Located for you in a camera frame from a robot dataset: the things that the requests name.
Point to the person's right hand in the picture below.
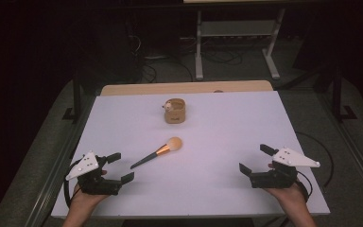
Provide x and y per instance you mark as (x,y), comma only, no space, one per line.
(288,194)

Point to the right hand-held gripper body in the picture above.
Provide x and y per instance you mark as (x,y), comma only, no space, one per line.
(275,179)

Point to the round wooden brush holder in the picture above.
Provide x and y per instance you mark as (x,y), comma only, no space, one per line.
(175,115)

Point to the white metal stand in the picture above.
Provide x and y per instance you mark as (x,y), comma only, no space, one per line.
(239,28)

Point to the wooden table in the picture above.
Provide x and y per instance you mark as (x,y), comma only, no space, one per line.
(186,87)

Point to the black metal stand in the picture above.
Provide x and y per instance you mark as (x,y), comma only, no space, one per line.
(76,101)
(337,94)

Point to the white board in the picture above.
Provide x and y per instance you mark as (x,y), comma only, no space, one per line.
(201,183)

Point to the metal frame rail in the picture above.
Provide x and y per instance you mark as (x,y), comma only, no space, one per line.
(52,183)
(359,164)

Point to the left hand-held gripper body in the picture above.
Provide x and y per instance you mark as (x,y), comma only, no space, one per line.
(89,184)

